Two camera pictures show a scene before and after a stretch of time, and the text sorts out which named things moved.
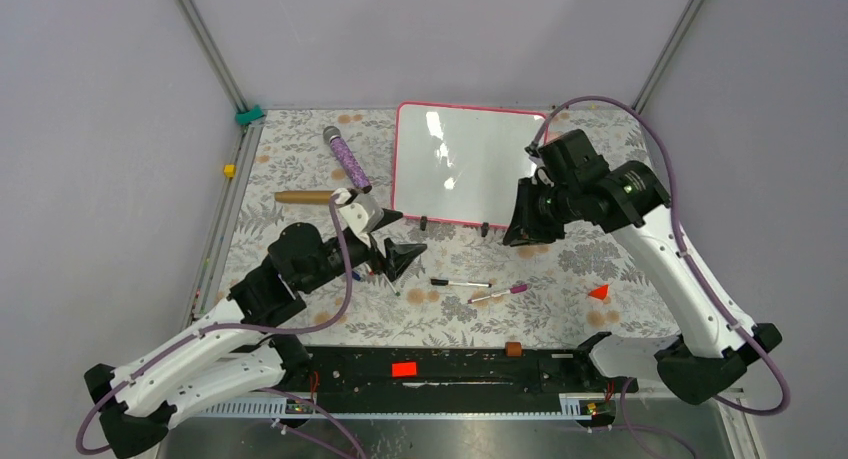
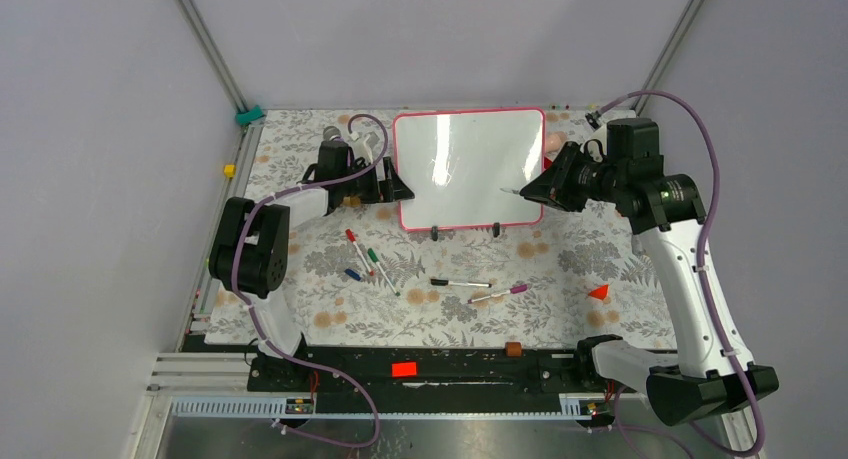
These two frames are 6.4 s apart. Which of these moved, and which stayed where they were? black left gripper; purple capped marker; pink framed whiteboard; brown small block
Moved: black left gripper
Stayed: brown small block; pink framed whiteboard; purple capped marker
